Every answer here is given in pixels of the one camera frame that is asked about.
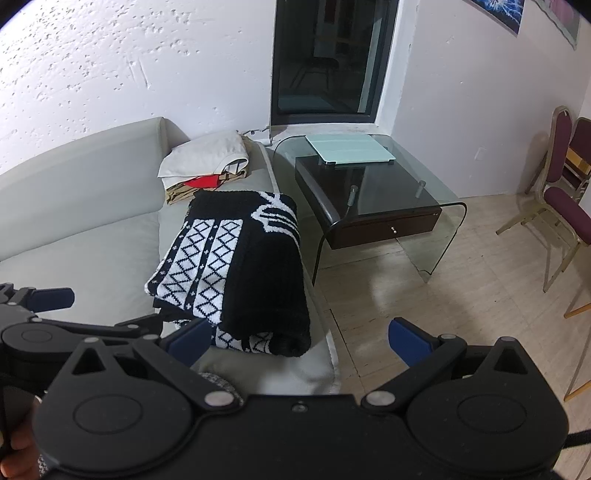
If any black patterned knit sweater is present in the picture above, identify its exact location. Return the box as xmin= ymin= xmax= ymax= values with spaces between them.
xmin=144 ymin=191 xmax=311 ymax=357

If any person's left hand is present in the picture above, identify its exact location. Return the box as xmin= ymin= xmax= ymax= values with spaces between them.
xmin=1 ymin=397 xmax=41 ymax=480

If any grey sofa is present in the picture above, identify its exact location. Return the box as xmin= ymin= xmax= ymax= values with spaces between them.
xmin=1 ymin=117 xmax=341 ymax=397

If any tan folded garment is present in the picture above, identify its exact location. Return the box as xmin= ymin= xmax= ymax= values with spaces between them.
xmin=161 ymin=169 xmax=247 ymax=205

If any glass side table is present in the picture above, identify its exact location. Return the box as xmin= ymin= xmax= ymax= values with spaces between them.
xmin=273 ymin=134 xmax=468 ymax=280

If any red folded garment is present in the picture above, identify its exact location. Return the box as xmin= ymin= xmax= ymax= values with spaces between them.
xmin=183 ymin=174 xmax=222 ymax=190

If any maroon banquet chair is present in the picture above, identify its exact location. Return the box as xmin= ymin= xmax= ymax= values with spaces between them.
xmin=496 ymin=106 xmax=590 ymax=292

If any white folded garment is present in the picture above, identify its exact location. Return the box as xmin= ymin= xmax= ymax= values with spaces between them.
xmin=158 ymin=130 xmax=249 ymax=181

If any teal tablet case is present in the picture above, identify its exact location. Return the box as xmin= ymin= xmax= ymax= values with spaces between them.
xmin=304 ymin=134 xmax=396 ymax=165

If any dark window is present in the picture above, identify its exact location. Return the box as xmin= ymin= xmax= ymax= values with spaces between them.
xmin=270 ymin=0 xmax=400 ymax=126

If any wall poster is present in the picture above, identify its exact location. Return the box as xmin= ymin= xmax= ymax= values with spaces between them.
xmin=470 ymin=0 xmax=525 ymax=35

